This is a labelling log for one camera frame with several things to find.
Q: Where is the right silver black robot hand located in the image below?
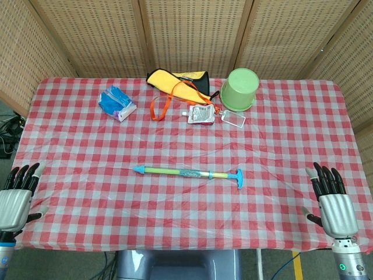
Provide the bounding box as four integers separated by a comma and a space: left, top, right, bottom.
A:
301, 162, 360, 237

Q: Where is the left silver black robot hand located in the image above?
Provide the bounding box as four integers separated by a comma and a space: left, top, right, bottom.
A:
0, 162, 49, 233

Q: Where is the green blue water squirter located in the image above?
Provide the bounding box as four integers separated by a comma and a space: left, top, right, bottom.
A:
132, 164, 245, 191

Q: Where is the red white checkered tablecloth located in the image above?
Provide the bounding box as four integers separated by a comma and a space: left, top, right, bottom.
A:
11, 76, 373, 252

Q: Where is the white table leg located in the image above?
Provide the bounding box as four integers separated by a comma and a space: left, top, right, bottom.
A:
255, 249, 263, 280

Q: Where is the clear badge holder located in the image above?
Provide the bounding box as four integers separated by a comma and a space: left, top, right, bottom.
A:
221, 110, 247, 129

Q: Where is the blue plastic package bag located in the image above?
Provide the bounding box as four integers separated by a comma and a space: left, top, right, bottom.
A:
98, 85, 138, 123

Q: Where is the green plastic bucket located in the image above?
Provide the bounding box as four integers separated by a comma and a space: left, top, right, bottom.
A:
220, 67, 261, 113

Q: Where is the grey robot torso base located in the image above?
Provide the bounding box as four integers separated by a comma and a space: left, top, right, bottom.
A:
116, 249, 242, 280

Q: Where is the yellow black cloth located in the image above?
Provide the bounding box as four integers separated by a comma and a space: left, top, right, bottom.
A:
145, 68, 211, 105

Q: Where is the black floor cables bundle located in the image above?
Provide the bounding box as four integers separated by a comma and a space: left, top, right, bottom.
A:
0, 112, 26, 160

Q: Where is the orange lanyard strap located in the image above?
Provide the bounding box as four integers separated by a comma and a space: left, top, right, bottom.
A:
150, 80, 225, 123

